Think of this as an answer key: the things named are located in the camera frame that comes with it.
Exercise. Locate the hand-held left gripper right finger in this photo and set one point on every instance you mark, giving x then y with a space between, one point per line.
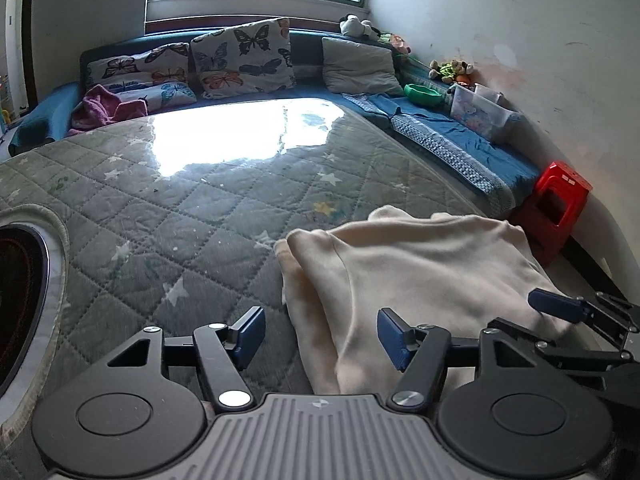
392 337

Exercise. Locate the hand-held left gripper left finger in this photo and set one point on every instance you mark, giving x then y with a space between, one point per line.
250 332

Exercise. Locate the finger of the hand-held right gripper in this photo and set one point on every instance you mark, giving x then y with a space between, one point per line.
580 358
555 305

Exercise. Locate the cream long-sleeved shirt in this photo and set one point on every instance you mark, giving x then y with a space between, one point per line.
425 270

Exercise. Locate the red plastic stool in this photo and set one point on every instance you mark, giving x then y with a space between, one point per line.
555 195

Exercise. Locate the blue sofa blanket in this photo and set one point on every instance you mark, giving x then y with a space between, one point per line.
475 150

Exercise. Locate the printed clear plastic storage box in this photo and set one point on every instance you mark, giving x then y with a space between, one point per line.
475 115

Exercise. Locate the small clear plastic box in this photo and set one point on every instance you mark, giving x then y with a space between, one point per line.
489 92

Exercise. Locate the green bowl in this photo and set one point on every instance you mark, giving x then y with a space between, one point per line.
422 95

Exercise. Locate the brown plush toy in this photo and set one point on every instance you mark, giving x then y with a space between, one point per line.
463 66

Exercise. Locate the purple cloth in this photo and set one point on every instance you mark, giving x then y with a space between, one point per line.
100 107

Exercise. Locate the grey pillow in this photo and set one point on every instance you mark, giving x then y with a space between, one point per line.
357 67

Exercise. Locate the large butterfly print pillow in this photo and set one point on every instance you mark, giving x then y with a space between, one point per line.
240 60

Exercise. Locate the blue corner sofa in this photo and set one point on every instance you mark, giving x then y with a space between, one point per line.
307 50

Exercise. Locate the pink and green plush toy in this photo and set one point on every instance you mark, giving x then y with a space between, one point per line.
397 42

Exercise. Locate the panda plush toy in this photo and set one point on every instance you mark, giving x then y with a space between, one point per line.
352 25

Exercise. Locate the dark wooden door frame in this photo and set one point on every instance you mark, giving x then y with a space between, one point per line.
31 35

